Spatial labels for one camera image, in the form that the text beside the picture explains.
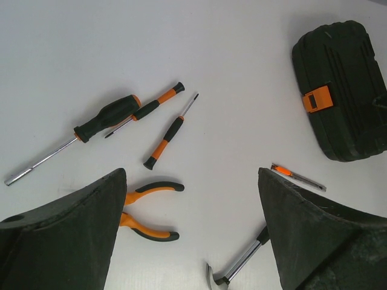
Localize small precision screwdriver upper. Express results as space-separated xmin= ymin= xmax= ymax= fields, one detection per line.
xmin=105 ymin=82 xmax=185 ymax=138

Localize black handle claw hammer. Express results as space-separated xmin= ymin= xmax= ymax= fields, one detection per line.
xmin=206 ymin=226 xmax=270 ymax=289

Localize orange handle needle-nose pliers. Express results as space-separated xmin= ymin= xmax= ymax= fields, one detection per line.
xmin=119 ymin=181 xmax=185 ymax=243

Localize small precision screwdriver lower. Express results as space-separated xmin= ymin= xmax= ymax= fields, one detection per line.
xmin=143 ymin=93 xmax=200 ymax=170

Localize small precision screwdriver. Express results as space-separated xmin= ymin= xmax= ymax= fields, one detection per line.
xmin=143 ymin=93 xmax=200 ymax=170
xmin=105 ymin=82 xmax=185 ymax=138

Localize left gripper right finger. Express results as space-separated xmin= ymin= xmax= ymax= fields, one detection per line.
xmin=258 ymin=168 xmax=386 ymax=289

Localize black handle nut driver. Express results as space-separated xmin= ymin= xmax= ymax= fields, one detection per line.
xmin=4 ymin=95 xmax=141 ymax=186

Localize black plastic tool case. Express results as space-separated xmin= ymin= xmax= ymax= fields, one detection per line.
xmin=291 ymin=21 xmax=386 ymax=162

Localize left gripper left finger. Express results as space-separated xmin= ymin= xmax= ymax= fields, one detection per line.
xmin=1 ymin=168 xmax=126 ymax=289

